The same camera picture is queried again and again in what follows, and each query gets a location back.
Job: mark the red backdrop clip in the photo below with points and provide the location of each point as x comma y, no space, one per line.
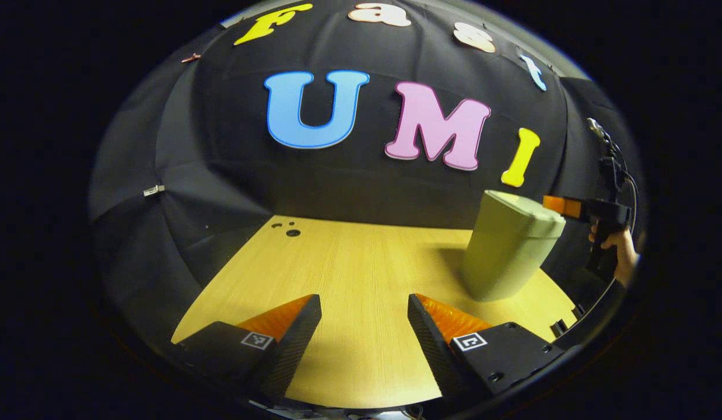
191,58

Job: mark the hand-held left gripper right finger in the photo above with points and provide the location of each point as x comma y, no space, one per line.
431,350

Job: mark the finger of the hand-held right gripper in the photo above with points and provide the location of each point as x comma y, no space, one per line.
562,206

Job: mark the pale green desktop garbage bin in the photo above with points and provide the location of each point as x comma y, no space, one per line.
507,251

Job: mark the small black edge clamp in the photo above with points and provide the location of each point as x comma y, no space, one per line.
578,310
559,328

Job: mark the black backdrop cloth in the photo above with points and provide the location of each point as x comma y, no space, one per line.
337,186

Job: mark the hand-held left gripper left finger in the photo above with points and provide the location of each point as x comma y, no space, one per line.
294,350

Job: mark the white backdrop clip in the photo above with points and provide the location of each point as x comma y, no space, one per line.
154,191

